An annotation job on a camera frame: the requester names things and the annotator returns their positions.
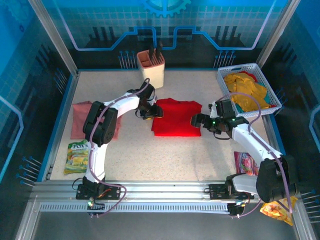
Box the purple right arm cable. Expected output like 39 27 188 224
226 91 294 218

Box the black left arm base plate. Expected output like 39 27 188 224
76 181 121 201

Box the aluminium frame post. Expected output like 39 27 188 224
256 0 301 68
28 0 80 77

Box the yellow t-shirt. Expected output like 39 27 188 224
223 72 272 112

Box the yellow chips bag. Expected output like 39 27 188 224
259 196 299 226

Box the white plastic basket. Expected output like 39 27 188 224
216 62 283 119

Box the aluminium front rail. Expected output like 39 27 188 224
29 181 301 213

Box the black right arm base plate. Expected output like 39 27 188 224
208 183 255 201

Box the cream knife block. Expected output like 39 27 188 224
136 49 166 90

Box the red t-shirt with bear print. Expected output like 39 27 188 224
151 97 203 138

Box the pink t-shirt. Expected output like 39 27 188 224
70 100 123 140

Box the red garment in basket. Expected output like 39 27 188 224
243 71 278 109

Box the green candy bag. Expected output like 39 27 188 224
63 139 91 175

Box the purple candy bag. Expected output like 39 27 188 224
233 151 260 176

